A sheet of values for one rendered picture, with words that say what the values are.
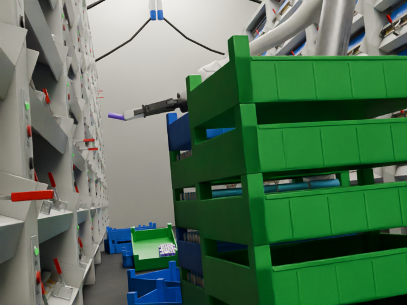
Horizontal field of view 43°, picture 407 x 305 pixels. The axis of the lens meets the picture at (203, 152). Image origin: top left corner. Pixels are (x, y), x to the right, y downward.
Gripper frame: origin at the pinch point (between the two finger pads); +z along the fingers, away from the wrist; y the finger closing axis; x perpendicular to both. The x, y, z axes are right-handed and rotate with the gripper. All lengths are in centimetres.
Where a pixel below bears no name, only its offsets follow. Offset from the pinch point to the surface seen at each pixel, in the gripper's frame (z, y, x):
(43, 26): 17, 74, -9
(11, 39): 19, 110, 6
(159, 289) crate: 7, 30, 55
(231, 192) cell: -8, 86, 32
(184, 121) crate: -4, 82, 18
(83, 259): 29, -13, 45
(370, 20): -117, -35, -22
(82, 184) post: 24.3, -30.2, 17.3
